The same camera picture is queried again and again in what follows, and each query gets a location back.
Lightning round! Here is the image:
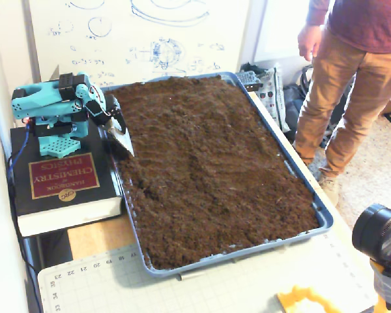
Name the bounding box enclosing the whiteboard with blue drawings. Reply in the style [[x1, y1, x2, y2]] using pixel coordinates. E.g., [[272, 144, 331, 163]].
[[27, 0, 252, 87]]

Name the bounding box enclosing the blue plastic tray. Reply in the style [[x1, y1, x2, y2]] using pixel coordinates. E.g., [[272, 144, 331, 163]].
[[99, 71, 335, 278]]

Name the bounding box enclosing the tan shoe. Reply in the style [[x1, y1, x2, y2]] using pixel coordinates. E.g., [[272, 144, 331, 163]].
[[318, 174, 341, 207]]

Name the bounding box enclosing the yellow plastic frame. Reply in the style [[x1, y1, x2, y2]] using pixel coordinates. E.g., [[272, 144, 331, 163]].
[[276, 285, 343, 313]]

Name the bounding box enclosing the black cable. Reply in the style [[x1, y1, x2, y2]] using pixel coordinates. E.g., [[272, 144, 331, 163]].
[[6, 156, 43, 313]]

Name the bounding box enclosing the pale green cutting mat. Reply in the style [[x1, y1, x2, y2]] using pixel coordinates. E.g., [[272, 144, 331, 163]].
[[37, 233, 379, 313]]

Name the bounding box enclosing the dark backpack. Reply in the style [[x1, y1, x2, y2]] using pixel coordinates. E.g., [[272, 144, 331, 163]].
[[282, 83, 313, 131]]

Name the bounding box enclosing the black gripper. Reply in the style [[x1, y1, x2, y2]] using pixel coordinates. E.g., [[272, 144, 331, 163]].
[[100, 94, 136, 158]]

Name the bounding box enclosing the person's right hand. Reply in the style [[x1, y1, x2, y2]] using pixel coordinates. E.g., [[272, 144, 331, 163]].
[[297, 25, 324, 63]]

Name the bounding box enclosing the brown soil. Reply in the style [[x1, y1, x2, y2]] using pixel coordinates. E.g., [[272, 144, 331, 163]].
[[104, 74, 320, 271]]

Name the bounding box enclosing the grey metal rod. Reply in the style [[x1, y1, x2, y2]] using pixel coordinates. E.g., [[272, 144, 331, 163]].
[[177, 271, 207, 282]]

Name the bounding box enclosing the black chemistry physics handbook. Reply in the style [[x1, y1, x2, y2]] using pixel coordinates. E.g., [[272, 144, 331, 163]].
[[9, 117, 123, 237]]

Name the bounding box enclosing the blue cable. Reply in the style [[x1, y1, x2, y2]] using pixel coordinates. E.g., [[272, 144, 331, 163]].
[[7, 125, 32, 190]]

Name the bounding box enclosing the yellow camera stand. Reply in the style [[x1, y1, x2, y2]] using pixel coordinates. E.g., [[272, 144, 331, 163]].
[[370, 257, 391, 313]]

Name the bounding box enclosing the person in maroon shirt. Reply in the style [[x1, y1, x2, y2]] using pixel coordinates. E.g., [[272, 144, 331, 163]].
[[293, 0, 391, 179]]

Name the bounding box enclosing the black round camera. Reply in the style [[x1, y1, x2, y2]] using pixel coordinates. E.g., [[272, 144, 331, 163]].
[[351, 203, 391, 261]]

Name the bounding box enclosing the person's right forearm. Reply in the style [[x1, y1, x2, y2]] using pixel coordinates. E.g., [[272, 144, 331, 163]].
[[304, 0, 338, 30]]

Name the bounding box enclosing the white printed soil bag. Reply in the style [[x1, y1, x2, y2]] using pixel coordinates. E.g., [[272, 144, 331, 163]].
[[255, 67, 293, 133]]

